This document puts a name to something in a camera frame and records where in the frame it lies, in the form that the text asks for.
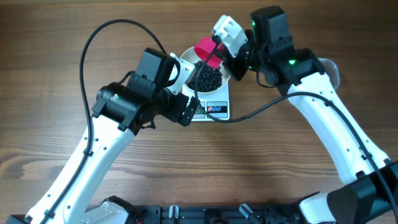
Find black cable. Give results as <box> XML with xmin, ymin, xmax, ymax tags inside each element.
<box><xmin>40</xmin><ymin>19</ymin><xmax>169</xmax><ymax>224</ymax></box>
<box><xmin>194</xmin><ymin>35</ymin><xmax>398</xmax><ymax>218</ymax></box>

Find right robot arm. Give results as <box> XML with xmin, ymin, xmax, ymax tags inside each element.
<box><xmin>213</xmin><ymin>6</ymin><xmax>397</xmax><ymax>223</ymax></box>

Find black beans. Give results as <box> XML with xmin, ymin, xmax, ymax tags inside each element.
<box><xmin>188</xmin><ymin>60</ymin><xmax>222</xmax><ymax>92</ymax></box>

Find pink measuring scoop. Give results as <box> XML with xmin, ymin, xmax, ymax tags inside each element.
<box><xmin>193</xmin><ymin>37</ymin><xmax>222</xmax><ymax>68</ymax></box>

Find left black cable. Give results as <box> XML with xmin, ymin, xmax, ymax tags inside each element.
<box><xmin>40</xmin><ymin>19</ymin><xmax>169</xmax><ymax>224</ymax></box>

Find right black cable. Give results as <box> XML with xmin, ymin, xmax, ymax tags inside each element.
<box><xmin>194</xmin><ymin>35</ymin><xmax>398</xmax><ymax>218</ymax></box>

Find white bowl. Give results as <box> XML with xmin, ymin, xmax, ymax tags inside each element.
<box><xmin>180</xmin><ymin>47</ymin><xmax>230</xmax><ymax>95</ymax></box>

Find clear plastic bean container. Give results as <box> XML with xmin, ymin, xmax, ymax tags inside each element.
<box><xmin>319</xmin><ymin>58</ymin><xmax>340</xmax><ymax>90</ymax></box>

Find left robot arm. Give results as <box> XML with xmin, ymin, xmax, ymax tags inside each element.
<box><xmin>7</xmin><ymin>48</ymin><xmax>197</xmax><ymax>223</ymax></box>

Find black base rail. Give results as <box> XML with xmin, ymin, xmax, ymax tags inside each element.
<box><xmin>93</xmin><ymin>195</ymin><xmax>336</xmax><ymax>224</ymax></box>

